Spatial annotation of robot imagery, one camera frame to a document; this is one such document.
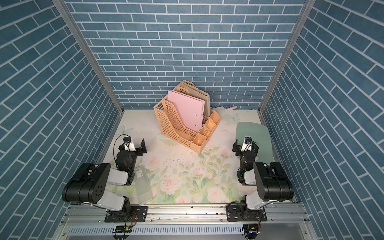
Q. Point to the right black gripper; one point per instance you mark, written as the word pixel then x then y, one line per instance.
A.
pixel 236 147

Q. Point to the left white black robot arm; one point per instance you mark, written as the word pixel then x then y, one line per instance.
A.
pixel 88 185

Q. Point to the peach plastic file organizer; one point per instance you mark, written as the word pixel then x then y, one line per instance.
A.
pixel 171 125

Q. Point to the green cutting board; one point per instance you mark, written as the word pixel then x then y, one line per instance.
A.
pixel 260 135

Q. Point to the aluminium front rail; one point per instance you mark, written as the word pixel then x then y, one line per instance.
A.
pixel 281 213

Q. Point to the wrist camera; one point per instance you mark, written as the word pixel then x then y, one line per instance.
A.
pixel 247 144
pixel 129 144

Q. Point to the pink folder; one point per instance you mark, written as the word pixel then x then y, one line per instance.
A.
pixel 190 109

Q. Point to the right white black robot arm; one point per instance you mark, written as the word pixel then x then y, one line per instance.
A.
pixel 271 182

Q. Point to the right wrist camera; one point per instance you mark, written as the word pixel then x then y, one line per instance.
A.
pixel 247 144

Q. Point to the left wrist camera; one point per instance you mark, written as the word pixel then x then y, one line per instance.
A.
pixel 129 144

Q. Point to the floral table mat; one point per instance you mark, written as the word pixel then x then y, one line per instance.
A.
pixel 179 175

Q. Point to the beige folder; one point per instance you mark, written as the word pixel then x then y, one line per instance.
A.
pixel 197 93

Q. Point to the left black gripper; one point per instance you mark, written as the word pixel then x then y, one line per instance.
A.
pixel 139 153

